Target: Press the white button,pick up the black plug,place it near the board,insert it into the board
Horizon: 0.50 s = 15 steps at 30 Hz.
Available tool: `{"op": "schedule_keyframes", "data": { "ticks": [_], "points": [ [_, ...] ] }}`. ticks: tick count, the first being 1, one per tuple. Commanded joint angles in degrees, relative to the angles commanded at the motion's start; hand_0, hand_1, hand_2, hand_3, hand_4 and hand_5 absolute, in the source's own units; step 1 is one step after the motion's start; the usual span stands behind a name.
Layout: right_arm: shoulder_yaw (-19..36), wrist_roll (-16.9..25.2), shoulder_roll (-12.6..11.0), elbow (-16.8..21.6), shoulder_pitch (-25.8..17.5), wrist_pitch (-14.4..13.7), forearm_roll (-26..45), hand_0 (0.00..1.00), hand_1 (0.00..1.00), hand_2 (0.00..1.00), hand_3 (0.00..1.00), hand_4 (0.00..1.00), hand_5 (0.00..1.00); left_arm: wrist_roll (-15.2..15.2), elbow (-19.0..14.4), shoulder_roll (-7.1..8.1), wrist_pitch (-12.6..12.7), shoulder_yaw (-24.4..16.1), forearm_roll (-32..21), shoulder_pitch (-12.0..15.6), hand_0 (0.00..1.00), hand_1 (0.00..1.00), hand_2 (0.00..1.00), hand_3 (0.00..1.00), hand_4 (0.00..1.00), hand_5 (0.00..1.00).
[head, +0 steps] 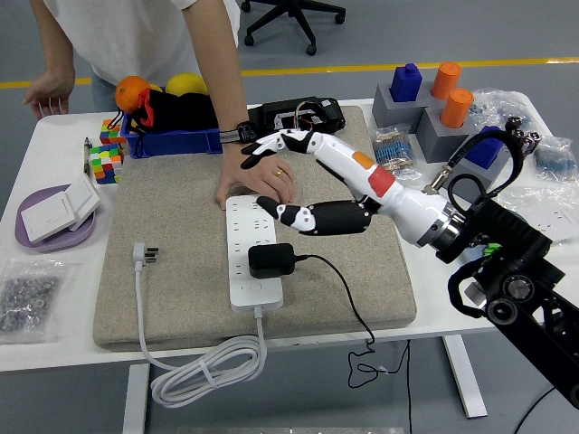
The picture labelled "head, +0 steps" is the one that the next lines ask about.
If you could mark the person's right hand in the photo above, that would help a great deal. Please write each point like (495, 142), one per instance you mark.
(52, 90)

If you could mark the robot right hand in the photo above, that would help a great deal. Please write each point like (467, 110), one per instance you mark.
(407, 203)

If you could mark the person's left hand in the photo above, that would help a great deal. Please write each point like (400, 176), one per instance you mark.
(258, 178)

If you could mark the black plug adapter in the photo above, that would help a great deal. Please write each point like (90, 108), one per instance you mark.
(271, 260)

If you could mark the white power strip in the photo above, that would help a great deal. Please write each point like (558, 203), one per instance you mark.
(255, 296)

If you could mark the person's left forearm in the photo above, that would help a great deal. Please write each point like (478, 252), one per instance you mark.
(217, 68)

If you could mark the person's right forearm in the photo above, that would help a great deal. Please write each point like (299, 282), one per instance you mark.
(56, 40)

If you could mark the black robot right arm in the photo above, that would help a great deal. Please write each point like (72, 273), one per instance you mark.
(506, 235)

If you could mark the black wristwatch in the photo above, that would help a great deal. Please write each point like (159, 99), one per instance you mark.
(237, 133)

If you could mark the clear bag of striped resistors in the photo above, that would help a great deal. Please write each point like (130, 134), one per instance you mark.
(398, 144)

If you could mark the orange-sided puzzle cube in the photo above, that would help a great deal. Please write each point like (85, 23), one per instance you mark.
(110, 132)

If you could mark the grey block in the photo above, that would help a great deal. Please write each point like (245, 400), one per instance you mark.
(434, 135)
(389, 110)
(500, 174)

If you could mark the silver pen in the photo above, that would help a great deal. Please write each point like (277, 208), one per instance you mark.
(87, 158)

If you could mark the orange fruit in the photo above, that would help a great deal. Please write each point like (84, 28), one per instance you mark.
(129, 92)

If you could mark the grey-brown mat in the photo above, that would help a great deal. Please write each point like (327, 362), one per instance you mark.
(181, 203)

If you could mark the blue plastic bin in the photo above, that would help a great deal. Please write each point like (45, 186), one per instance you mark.
(181, 142)

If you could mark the white-edged puzzle cube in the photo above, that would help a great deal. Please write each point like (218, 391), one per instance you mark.
(106, 165)

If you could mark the blue peg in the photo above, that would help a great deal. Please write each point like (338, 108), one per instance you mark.
(486, 153)
(405, 83)

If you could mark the black pouch with red trim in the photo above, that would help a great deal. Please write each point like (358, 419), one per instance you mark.
(190, 113)

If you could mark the pile of green cylinders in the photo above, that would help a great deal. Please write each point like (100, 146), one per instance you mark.
(490, 248)

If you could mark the person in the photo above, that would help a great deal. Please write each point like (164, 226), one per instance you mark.
(135, 36)

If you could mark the small yellow fruit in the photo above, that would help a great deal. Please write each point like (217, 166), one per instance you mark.
(157, 87)

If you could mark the orange cylinder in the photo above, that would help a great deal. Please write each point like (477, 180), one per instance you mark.
(445, 79)
(457, 108)

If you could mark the large yellow lemon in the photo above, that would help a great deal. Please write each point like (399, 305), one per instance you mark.
(185, 83)

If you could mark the black cylindrical capacitor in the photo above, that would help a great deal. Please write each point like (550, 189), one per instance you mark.
(531, 142)
(513, 123)

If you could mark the large crumpled clear bag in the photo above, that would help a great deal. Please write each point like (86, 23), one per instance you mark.
(497, 104)

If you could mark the black office chair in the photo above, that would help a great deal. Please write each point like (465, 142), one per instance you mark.
(311, 49)

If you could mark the purple tray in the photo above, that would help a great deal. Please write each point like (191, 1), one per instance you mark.
(59, 244)

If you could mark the white table leg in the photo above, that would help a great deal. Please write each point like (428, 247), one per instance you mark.
(135, 407)
(466, 384)

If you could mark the clear bag of metal nuts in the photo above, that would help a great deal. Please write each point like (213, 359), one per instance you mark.
(27, 298)

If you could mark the small white wall switch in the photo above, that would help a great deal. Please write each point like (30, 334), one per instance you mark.
(83, 201)

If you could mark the large white wall switch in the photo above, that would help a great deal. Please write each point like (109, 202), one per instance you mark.
(47, 219)

